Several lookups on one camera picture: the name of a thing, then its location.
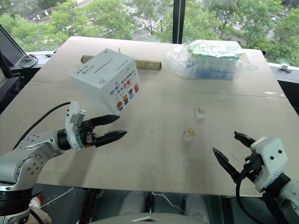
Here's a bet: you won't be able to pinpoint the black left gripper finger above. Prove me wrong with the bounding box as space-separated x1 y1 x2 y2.
89 113 121 128
94 130 128 148

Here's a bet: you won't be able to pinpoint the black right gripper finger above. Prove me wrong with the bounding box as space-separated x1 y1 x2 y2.
234 131 258 148
212 147 241 183

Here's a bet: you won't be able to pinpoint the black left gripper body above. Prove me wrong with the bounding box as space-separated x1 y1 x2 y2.
78 119 98 149

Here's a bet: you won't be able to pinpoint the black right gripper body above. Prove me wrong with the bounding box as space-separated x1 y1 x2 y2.
242 152 266 185

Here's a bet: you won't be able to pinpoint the white donation box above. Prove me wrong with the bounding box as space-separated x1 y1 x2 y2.
69 48 142 116

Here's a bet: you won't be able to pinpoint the small wrapped candy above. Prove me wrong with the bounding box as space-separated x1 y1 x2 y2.
182 127 196 145

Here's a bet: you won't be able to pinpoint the white rounded robot leg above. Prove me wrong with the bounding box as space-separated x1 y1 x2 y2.
118 190 151 217
184 194 211 224

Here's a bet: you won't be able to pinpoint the brown cardboard tube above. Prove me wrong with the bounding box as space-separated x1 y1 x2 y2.
80 55 163 71

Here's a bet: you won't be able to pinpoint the blue pack with green top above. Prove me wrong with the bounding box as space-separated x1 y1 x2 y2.
185 39 244 81

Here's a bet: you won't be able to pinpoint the clear plastic bag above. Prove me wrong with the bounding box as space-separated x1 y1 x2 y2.
165 39 261 81

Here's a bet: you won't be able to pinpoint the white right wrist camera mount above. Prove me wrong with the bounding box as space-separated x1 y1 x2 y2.
250 136 289 193

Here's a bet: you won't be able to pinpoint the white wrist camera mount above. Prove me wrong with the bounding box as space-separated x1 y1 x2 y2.
250 136 289 193
64 100 87 150

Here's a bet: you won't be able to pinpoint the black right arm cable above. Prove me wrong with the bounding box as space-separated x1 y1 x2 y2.
235 167 252 224

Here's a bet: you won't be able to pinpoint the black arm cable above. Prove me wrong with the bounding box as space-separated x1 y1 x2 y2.
235 167 252 224
12 101 72 150

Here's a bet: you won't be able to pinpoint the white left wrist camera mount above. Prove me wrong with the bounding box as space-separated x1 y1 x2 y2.
64 100 87 150

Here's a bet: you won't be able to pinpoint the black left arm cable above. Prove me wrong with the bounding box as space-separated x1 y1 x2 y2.
12 101 72 150

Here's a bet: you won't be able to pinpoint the thin white cable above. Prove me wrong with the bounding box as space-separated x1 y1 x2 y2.
151 191 187 216

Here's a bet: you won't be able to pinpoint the silver metal window bracket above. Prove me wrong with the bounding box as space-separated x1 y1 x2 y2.
279 63 293 74

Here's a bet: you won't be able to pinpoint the black coiled cable on sill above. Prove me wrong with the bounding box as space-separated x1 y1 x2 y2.
21 54 39 69

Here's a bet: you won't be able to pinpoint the black window frame post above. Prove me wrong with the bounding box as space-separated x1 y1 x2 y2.
172 0 186 44

